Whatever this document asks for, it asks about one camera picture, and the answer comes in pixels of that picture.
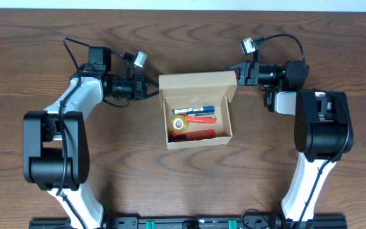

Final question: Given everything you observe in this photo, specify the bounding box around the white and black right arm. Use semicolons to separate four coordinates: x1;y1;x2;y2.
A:
227;60;353;228

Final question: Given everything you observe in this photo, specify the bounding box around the red utility knife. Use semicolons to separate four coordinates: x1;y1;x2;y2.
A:
168;129;215;142

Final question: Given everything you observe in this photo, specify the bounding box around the red and black stapler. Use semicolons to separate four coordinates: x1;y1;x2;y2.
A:
186;112;217;123

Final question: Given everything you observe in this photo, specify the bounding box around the black mounting rail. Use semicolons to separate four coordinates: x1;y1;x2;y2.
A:
28;212;348;229

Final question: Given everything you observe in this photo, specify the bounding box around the blue whiteboard marker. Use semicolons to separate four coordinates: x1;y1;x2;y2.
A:
172;106;215;115

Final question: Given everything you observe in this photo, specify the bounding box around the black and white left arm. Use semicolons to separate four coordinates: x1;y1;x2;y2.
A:
23;46;158;229

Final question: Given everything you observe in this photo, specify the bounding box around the cardboard box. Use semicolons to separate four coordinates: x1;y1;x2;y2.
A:
159;71;237;149

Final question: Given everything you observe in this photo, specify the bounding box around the yellow tape roll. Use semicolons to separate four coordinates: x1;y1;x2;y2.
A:
170;114;189;133

